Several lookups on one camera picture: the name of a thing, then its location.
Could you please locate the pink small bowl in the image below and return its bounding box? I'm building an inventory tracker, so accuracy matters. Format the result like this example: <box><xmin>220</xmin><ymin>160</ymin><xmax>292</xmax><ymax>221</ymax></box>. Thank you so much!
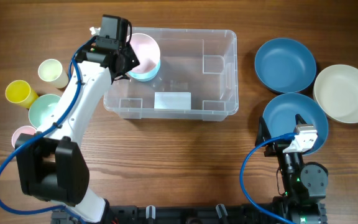
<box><xmin>130</xmin><ymin>33</ymin><xmax>160</xmax><ymax>74</ymax></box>

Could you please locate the light blue small bowl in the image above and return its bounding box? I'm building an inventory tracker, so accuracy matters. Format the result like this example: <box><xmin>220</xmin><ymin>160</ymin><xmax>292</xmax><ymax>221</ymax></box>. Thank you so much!
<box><xmin>127</xmin><ymin>60</ymin><xmax>161</xmax><ymax>82</ymax></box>

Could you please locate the mint green small bowl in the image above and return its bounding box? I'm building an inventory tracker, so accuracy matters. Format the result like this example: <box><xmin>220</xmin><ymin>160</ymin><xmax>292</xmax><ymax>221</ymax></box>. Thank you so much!
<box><xmin>29</xmin><ymin>94</ymin><xmax>60</xmax><ymax>128</ymax></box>

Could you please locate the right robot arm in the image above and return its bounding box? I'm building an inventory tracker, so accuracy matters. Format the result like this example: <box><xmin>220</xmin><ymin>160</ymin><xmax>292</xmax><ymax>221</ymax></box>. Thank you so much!
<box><xmin>264</xmin><ymin>114</ymin><xmax>328</xmax><ymax>223</ymax></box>

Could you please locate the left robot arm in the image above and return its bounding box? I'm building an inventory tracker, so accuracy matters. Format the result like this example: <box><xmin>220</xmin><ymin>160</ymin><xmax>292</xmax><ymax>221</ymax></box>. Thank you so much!
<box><xmin>14</xmin><ymin>15</ymin><xmax>140</xmax><ymax>223</ymax></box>

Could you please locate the cream bowl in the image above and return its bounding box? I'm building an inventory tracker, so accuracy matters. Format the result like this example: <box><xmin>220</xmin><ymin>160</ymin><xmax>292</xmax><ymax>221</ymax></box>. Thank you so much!
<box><xmin>313</xmin><ymin>64</ymin><xmax>358</xmax><ymax>124</ymax></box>

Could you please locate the pale green cup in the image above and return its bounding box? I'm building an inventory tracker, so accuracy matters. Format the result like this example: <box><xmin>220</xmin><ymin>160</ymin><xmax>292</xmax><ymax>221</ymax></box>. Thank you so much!
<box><xmin>38</xmin><ymin>58</ymin><xmax>69</xmax><ymax>89</ymax></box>

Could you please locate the clear plastic storage bin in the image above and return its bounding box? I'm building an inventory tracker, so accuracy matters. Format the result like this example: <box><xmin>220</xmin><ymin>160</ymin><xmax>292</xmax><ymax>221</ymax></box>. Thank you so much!
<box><xmin>103</xmin><ymin>27</ymin><xmax>239</xmax><ymax>121</ymax></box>

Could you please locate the yellow cup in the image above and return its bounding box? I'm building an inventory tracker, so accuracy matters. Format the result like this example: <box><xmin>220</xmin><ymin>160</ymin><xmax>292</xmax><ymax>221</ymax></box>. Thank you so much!
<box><xmin>5</xmin><ymin>80</ymin><xmax>39</xmax><ymax>109</ymax></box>

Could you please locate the pink cup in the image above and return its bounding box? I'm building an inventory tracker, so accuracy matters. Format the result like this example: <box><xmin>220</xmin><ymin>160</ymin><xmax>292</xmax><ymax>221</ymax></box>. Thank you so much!
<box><xmin>11</xmin><ymin>126</ymin><xmax>36</xmax><ymax>147</ymax></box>

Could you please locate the right blue cable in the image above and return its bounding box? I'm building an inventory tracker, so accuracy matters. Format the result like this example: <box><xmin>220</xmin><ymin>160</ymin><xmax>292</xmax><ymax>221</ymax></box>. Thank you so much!
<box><xmin>239</xmin><ymin>132</ymin><xmax>298</xmax><ymax>224</ymax></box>

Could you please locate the blue cable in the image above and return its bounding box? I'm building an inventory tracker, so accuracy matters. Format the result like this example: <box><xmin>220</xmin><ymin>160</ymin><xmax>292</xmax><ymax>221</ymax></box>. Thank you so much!
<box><xmin>0</xmin><ymin>35</ymin><xmax>98</xmax><ymax>224</ymax></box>
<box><xmin>239</xmin><ymin>132</ymin><xmax>298</xmax><ymax>224</ymax></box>

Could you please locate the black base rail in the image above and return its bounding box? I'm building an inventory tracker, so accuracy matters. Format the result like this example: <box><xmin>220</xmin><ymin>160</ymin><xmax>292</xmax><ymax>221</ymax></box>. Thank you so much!
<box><xmin>50</xmin><ymin>204</ymin><xmax>328</xmax><ymax>224</ymax></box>

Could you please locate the left blue cable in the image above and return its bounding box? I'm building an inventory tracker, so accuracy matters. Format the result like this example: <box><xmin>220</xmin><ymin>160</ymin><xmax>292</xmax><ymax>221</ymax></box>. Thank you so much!
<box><xmin>0</xmin><ymin>35</ymin><xmax>98</xmax><ymax>224</ymax></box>

